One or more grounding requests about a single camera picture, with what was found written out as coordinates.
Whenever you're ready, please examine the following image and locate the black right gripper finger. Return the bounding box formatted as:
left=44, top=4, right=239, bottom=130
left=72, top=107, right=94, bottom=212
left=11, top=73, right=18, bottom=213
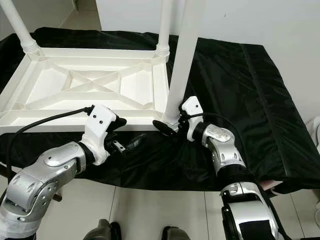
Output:
left=152, top=120, right=180, bottom=137

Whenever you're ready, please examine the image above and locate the white tapered plastic table leg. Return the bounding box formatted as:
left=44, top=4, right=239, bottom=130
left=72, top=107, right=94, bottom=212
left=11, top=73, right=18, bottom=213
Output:
left=0, top=0, right=42, bottom=56
left=162, top=0, right=207, bottom=126
left=155, top=0, right=173, bottom=57

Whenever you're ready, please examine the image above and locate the black cloth table cover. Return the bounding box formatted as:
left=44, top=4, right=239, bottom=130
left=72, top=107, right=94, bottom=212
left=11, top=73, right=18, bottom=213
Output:
left=0, top=26, right=320, bottom=193

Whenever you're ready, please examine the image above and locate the grey left robot foot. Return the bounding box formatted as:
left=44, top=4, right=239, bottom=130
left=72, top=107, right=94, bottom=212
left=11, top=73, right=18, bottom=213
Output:
left=82, top=218, right=123, bottom=240

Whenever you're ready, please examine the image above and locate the grey robot foot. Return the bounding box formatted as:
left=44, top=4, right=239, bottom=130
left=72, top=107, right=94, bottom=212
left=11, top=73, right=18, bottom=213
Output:
left=82, top=218, right=123, bottom=240
left=161, top=226, right=191, bottom=240

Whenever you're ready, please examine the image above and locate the grey right robot foot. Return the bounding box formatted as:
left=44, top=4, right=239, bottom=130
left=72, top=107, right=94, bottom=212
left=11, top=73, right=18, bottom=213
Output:
left=161, top=226, right=191, bottom=240

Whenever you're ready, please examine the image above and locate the white rounded plastic object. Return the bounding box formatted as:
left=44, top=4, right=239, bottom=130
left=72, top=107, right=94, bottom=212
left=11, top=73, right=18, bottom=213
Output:
left=311, top=116, right=320, bottom=146

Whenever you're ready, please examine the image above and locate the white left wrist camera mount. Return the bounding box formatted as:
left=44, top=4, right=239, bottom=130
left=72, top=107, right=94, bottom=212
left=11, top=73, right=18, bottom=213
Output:
left=80, top=104, right=121, bottom=166

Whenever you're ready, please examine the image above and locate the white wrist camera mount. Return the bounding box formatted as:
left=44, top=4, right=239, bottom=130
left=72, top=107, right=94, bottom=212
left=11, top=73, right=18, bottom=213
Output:
left=180, top=96, right=205, bottom=142
left=80, top=104, right=121, bottom=166

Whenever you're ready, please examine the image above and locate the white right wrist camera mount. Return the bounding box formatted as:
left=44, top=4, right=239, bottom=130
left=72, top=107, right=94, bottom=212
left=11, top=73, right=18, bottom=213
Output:
left=180, top=96, right=205, bottom=142

